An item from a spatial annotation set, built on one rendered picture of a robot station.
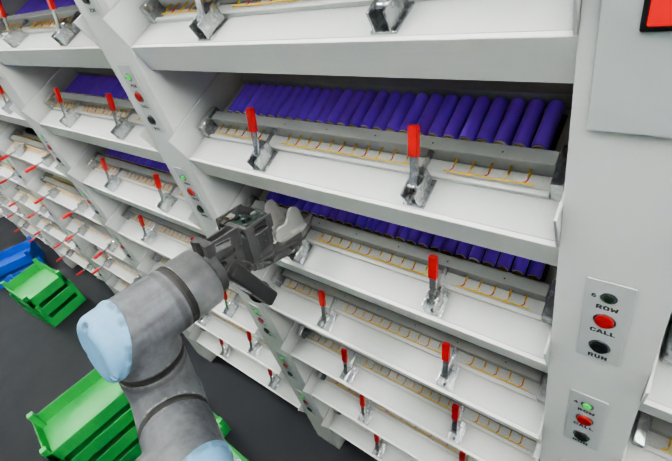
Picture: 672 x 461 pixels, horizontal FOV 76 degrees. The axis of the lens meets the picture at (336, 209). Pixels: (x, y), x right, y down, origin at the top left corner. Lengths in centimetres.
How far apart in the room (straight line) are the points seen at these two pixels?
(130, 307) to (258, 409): 128
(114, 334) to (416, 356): 51
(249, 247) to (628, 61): 50
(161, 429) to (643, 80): 57
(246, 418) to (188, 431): 124
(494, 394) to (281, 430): 107
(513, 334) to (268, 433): 126
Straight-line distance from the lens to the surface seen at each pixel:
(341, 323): 92
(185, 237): 130
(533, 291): 62
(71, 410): 193
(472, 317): 64
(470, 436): 100
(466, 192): 51
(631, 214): 42
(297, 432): 172
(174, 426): 59
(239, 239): 65
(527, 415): 80
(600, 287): 48
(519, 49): 37
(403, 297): 68
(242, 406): 185
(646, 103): 36
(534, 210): 48
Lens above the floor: 147
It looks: 36 degrees down
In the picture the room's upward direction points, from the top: 17 degrees counter-clockwise
